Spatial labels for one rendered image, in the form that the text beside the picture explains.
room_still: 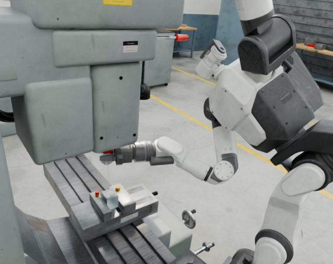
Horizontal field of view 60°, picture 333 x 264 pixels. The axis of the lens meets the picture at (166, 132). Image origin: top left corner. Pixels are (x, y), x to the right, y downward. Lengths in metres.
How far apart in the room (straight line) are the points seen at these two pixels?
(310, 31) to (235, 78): 7.93
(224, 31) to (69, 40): 6.37
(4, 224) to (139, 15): 0.67
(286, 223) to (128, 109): 0.69
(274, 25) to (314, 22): 7.89
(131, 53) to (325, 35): 7.88
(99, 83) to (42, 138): 0.23
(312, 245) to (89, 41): 2.53
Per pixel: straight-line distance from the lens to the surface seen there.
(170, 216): 1.65
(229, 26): 7.03
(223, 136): 1.18
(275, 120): 0.94
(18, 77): 0.82
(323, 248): 2.94
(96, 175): 1.59
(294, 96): 1.00
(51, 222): 1.44
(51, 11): 0.80
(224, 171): 1.13
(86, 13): 0.83
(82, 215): 1.26
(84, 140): 0.94
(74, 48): 0.84
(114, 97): 0.95
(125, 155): 1.12
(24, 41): 0.81
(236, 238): 2.67
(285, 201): 1.07
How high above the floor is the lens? 1.85
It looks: 26 degrees down
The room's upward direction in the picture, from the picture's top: 6 degrees clockwise
